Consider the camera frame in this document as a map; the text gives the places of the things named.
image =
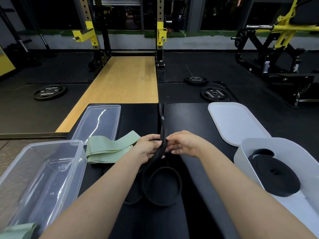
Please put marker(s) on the yellow black exercise machine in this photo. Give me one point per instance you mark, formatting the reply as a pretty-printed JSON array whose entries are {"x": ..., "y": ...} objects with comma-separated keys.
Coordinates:
[{"x": 276, "y": 39}]

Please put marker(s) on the person's left hand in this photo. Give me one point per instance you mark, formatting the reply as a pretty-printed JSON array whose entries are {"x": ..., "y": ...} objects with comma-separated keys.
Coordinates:
[{"x": 147, "y": 149}]

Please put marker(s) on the thin black resistance band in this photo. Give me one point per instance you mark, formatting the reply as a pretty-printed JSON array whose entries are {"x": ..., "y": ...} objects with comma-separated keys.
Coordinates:
[{"x": 162, "y": 126}]

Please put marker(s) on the white plastic lid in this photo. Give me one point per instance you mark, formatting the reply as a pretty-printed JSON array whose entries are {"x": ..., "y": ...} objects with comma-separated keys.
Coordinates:
[{"x": 234, "y": 121}]

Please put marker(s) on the clear plastic lid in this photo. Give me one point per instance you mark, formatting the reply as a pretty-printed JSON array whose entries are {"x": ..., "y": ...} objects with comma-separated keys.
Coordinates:
[{"x": 97, "y": 121}]

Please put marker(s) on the wide black resistance band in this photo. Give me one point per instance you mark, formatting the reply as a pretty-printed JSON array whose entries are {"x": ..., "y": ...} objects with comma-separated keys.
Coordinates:
[{"x": 276, "y": 174}]

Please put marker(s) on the black plyo platform red side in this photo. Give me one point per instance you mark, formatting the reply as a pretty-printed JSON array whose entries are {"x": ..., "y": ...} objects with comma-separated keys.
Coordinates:
[{"x": 139, "y": 221}]

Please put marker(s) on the person's left forearm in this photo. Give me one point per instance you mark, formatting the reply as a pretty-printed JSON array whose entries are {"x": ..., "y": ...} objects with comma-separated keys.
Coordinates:
[{"x": 94, "y": 196}]

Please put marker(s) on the wooden lifting platform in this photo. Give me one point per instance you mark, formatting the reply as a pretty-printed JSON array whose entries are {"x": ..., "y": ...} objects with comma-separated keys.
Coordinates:
[{"x": 119, "y": 89}]

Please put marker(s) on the light green resistance band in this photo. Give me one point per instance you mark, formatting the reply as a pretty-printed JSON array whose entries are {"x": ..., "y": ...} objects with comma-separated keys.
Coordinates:
[
  {"x": 104, "y": 159},
  {"x": 17, "y": 232},
  {"x": 109, "y": 144}
]

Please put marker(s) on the white plastic bin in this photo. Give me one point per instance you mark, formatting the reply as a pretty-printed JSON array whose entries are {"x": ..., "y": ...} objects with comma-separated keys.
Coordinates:
[{"x": 306, "y": 209}]

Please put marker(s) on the yellow black squat rack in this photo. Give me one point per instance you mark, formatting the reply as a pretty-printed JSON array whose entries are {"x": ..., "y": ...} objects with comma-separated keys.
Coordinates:
[{"x": 160, "y": 12}]

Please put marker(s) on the black upright bar holder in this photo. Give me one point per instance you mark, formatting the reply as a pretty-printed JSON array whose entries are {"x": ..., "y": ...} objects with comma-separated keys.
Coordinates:
[{"x": 45, "y": 43}]

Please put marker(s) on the black weight plate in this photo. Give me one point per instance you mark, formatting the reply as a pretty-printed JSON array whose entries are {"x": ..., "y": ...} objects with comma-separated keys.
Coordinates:
[
  {"x": 215, "y": 94},
  {"x": 49, "y": 92},
  {"x": 196, "y": 80}
]

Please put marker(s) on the person's right hand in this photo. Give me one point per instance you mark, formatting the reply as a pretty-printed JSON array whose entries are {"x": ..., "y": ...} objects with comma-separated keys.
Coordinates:
[{"x": 190, "y": 144}]

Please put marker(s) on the person's right forearm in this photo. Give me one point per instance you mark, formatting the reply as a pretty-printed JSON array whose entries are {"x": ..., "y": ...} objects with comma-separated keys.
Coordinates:
[{"x": 249, "y": 194}]

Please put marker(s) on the grey window blind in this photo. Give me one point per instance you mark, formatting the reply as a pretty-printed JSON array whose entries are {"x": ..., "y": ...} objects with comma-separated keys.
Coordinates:
[{"x": 119, "y": 1}]

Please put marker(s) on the clear plastic container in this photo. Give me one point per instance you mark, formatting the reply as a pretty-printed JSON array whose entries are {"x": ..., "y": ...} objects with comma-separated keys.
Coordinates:
[{"x": 32, "y": 176}]

